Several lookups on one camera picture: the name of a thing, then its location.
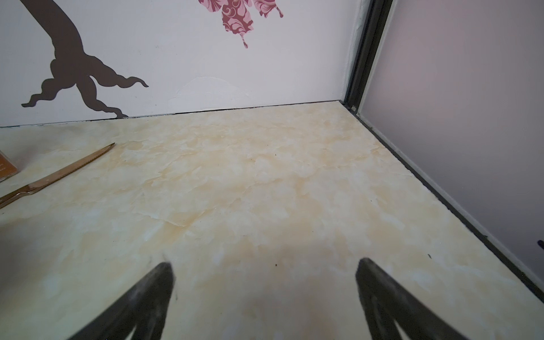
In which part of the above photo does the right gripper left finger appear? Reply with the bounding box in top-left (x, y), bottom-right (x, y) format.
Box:
top-left (71, 262), bottom-right (175, 339)

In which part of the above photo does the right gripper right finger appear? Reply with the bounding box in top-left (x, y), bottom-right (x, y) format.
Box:
top-left (356, 258), bottom-right (466, 339)

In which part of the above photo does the wooden knife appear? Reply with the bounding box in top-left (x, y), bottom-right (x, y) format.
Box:
top-left (1, 143), bottom-right (116, 208)

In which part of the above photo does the amber spice jar black lid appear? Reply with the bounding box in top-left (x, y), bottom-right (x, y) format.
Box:
top-left (0, 152), bottom-right (19, 182)

